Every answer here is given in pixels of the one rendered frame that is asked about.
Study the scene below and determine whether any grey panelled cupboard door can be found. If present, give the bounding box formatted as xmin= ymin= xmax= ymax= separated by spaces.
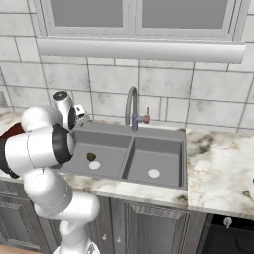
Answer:
xmin=110 ymin=197 xmax=208 ymax=254
xmin=86 ymin=194 xmax=112 ymax=254
xmin=0 ymin=180 xmax=64 ymax=254

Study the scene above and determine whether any grey double sink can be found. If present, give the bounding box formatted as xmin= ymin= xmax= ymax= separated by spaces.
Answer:
xmin=57 ymin=120 xmax=189 ymax=191

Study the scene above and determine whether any grey wall outlet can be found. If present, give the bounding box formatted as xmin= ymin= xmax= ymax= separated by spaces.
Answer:
xmin=0 ymin=91 xmax=9 ymax=109

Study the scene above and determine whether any dark red tray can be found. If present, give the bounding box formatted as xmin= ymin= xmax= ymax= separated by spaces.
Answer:
xmin=0 ymin=122 xmax=26 ymax=141

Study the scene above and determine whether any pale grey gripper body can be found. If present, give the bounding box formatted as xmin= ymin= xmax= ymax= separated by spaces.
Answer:
xmin=76 ymin=111 xmax=91 ymax=127

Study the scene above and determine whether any grey curved faucet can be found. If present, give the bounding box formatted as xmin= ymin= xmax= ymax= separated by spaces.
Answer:
xmin=124 ymin=86 xmax=145 ymax=132

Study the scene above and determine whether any white window frame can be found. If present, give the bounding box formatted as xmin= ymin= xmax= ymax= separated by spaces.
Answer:
xmin=33 ymin=0 xmax=252 ymax=42

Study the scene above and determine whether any black appliance front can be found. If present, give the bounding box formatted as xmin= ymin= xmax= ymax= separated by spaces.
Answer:
xmin=197 ymin=213 xmax=254 ymax=254

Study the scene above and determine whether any red faucet handle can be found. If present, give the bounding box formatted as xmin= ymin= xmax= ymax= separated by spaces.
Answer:
xmin=142 ymin=106 xmax=151 ymax=125

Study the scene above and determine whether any silver appliance knob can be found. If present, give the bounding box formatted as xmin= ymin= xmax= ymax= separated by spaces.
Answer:
xmin=222 ymin=216 xmax=233 ymax=229

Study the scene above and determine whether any white window sill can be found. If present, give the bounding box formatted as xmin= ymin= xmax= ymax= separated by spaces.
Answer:
xmin=36 ymin=36 xmax=247 ymax=64

